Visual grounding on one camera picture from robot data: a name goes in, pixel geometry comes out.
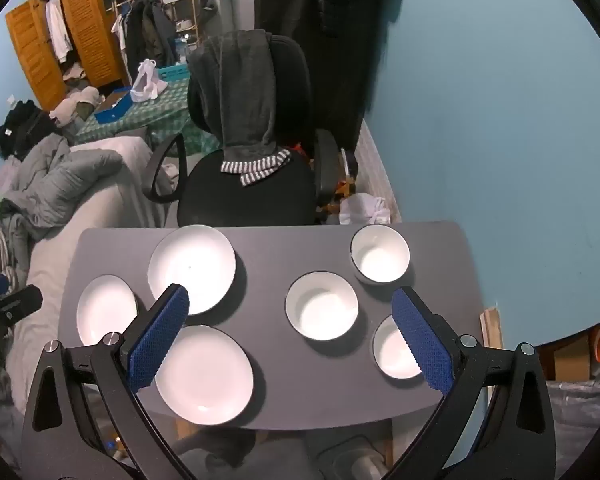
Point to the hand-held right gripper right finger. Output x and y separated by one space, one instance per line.
422 340

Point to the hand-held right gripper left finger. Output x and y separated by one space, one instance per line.
160 340

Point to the white plate black rim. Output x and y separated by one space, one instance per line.
105 312
205 377
192 267

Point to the white bowl black rim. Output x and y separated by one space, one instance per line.
322 310
380 255
392 352

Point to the wooden planks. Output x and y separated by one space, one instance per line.
492 327

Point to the grey duvet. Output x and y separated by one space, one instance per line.
55 180

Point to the white crumpled bag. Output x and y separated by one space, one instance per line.
365 209

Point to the cardboard box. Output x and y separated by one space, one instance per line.
570 360

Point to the black bag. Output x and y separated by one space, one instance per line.
20 127

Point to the orange brown toy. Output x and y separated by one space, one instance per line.
341 191

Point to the black office chair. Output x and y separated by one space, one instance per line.
250 190

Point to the white radiator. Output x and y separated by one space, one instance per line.
375 170

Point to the clear plastic sheet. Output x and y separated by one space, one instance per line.
585 425

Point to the pile of grey clothes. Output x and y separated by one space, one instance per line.
75 102

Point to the blue flat box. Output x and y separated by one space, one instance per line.
112 109

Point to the green checkered tablecloth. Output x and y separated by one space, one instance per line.
145 117

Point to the grey hoodie striped cuffs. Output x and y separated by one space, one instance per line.
240 100

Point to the white plastic bag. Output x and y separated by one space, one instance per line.
144 82

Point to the white hanging shirt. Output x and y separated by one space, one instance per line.
57 27

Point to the teal plastic crate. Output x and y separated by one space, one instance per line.
175 72

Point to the wooden louvred wardrobe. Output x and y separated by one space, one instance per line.
87 25

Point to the clothes rack with dark clothes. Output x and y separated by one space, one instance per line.
147 35

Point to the black hanging coats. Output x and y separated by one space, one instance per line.
325 35

